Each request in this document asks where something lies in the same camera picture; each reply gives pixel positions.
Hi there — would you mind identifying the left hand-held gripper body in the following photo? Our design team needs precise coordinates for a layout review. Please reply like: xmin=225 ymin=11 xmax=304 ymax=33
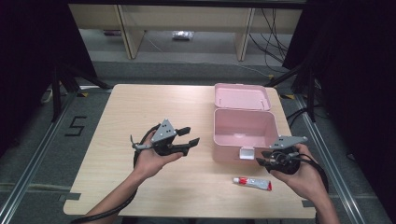
xmin=130 ymin=119 xmax=191 ymax=157

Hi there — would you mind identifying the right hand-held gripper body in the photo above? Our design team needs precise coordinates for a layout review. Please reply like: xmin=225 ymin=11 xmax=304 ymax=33
xmin=264 ymin=135 xmax=308 ymax=175

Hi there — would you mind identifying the red and white ointment tube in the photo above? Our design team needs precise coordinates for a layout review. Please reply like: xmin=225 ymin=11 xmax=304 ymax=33
xmin=233 ymin=176 xmax=273 ymax=191

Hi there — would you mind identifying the pink storage box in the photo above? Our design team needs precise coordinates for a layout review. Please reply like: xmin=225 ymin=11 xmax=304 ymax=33
xmin=212 ymin=82 xmax=280 ymax=163

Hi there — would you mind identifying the person's right hand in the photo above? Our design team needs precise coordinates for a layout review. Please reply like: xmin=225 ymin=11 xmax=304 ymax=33
xmin=270 ymin=143 xmax=326 ymax=202

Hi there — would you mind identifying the person's left hand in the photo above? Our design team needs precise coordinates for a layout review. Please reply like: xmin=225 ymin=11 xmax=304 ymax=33
xmin=134 ymin=130 xmax=185 ymax=182

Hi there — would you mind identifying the silver foil packet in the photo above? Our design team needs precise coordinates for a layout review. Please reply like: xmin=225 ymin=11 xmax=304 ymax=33
xmin=172 ymin=30 xmax=194 ymax=41

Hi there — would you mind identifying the beige wooden desk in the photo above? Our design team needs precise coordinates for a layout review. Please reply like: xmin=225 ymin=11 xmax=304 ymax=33
xmin=68 ymin=3 xmax=303 ymax=62

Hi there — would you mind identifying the black curtain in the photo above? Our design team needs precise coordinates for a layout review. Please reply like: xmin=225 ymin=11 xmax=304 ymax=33
xmin=0 ymin=0 xmax=98 ymax=157
xmin=282 ymin=0 xmax=396 ymax=216

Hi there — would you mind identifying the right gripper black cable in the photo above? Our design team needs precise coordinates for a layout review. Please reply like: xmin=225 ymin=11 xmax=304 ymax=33
xmin=295 ymin=152 xmax=330 ymax=194

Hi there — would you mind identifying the metal floor rail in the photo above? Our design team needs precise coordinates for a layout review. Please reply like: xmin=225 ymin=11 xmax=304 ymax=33
xmin=0 ymin=92 xmax=78 ymax=224
xmin=295 ymin=94 xmax=370 ymax=224

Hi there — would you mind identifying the black floor cable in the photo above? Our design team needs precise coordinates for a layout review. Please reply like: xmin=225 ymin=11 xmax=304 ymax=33
xmin=286 ymin=106 xmax=309 ymax=129

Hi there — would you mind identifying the thin white cable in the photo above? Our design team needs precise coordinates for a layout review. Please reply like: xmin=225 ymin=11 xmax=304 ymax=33
xmin=232 ymin=63 xmax=272 ymax=78

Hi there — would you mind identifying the bundle of black cables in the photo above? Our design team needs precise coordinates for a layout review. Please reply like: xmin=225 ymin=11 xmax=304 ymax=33
xmin=248 ymin=8 xmax=290 ymax=74

